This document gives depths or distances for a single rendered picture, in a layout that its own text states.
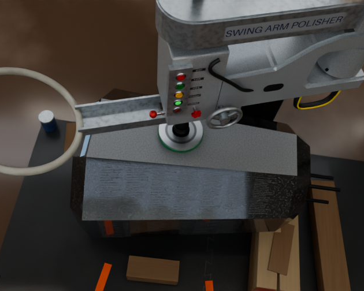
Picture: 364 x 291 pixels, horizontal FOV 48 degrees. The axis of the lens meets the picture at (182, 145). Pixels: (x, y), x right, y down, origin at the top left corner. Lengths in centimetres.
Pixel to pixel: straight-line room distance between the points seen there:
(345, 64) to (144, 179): 101
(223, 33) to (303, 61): 41
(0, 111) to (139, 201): 154
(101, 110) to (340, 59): 99
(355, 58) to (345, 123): 163
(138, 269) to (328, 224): 122
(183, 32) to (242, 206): 104
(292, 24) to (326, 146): 189
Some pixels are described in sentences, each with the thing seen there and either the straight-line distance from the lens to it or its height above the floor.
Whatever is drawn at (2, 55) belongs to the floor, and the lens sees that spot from 354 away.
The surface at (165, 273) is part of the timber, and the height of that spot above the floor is 13.
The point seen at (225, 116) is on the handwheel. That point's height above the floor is 122.
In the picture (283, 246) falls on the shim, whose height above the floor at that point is 25.
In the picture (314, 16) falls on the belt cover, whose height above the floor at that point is 166.
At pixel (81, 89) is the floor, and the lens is 319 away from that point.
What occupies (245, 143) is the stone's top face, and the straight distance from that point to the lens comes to 203.
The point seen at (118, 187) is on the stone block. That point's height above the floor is 72.
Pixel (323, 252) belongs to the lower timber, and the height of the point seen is 12.
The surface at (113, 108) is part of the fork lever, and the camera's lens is 178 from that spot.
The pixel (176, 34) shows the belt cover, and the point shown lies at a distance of 128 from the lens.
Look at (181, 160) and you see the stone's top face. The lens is 194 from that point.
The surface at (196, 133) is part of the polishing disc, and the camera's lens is 195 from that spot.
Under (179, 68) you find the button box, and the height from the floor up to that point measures 151.
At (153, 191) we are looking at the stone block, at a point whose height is 72.
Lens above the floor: 256
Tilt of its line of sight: 62 degrees down
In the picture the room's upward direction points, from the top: 8 degrees clockwise
